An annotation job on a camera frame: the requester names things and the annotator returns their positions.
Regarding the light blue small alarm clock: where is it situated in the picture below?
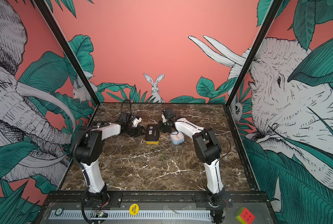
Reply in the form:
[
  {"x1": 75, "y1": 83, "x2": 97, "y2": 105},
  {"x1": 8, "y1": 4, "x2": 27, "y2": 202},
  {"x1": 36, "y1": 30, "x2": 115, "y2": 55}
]
[{"x1": 170, "y1": 131, "x2": 185, "y2": 145}]

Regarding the yellow rectangular alarm clock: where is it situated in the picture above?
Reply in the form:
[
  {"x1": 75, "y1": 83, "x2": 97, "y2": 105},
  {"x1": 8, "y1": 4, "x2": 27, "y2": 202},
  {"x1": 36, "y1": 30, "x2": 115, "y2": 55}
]
[{"x1": 145, "y1": 124, "x2": 160, "y2": 145}]

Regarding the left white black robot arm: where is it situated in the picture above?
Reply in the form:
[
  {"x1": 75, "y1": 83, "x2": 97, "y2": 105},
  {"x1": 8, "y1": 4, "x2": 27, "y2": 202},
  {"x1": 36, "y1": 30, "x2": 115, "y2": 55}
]
[{"x1": 72, "y1": 123, "x2": 146, "y2": 198}]

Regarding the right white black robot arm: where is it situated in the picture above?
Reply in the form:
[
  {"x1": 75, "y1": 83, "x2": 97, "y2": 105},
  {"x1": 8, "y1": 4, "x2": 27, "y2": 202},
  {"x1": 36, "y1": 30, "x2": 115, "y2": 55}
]
[{"x1": 161, "y1": 107, "x2": 224, "y2": 206}]

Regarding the yellow round sticker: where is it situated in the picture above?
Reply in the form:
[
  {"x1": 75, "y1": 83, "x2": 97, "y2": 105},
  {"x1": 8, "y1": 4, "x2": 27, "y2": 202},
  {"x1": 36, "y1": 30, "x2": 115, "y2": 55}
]
[{"x1": 129, "y1": 203, "x2": 139, "y2": 216}]

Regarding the small green circuit board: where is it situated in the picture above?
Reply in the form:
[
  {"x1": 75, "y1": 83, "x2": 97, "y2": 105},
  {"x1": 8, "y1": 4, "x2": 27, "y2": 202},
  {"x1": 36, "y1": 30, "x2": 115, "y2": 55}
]
[{"x1": 92, "y1": 211, "x2": 108, "y2": 218}]

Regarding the colourful rubik cube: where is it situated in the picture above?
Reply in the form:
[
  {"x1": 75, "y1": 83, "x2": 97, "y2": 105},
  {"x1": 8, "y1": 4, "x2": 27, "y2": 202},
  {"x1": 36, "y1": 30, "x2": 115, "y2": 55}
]
[{"x1": 236, "y1": 207, "x2": 255, "y2": 224}]

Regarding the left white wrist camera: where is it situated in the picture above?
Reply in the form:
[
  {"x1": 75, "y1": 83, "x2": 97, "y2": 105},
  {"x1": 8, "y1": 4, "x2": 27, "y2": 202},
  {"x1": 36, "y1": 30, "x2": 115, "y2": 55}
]
[{"x1": 132, "y1": 116, "x2": 142, "y2": 127}]

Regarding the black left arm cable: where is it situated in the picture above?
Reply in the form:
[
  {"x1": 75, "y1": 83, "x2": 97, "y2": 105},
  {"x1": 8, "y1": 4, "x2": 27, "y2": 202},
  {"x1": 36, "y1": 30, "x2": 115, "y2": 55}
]
[{"x1": 80, "y1": 179, "x2": 106, "y2": 224}]

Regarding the white slotted cable duct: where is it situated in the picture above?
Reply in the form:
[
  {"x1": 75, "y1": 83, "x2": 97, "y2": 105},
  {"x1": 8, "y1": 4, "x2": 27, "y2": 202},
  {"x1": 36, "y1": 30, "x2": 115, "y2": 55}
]
[{"x1": 48, "y1": 210, "x2": 211, "y2": 221}]

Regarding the black mounting rail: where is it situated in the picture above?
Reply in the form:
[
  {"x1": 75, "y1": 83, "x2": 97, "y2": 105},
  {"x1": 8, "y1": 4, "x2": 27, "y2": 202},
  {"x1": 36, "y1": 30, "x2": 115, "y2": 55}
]
[{"x1": 43, "y1": 190, "x2": 270, "y2": 208}]

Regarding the left black frame post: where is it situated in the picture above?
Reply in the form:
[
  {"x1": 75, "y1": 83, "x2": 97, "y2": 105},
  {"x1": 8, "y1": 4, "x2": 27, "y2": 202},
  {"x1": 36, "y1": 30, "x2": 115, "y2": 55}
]
[{"x1": 34, "y1": 0, "x2": 100, "y2": 106}]

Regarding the black frame post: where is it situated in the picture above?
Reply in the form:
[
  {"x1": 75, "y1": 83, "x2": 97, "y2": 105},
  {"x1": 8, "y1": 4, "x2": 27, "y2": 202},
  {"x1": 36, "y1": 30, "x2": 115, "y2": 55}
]
[
  {"x1": 226, "y1": 0, "x2": 283, "y2": 107},
  {"x1": 34, "y1": 0, "x2": 100, "y2": 106}
]

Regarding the right black frame post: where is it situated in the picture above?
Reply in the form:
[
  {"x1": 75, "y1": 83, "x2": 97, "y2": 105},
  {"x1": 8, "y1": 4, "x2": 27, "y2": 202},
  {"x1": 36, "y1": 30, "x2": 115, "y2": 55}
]
[{"x1": 226, "y1": 0, "x2": 283, "y2": 107}]

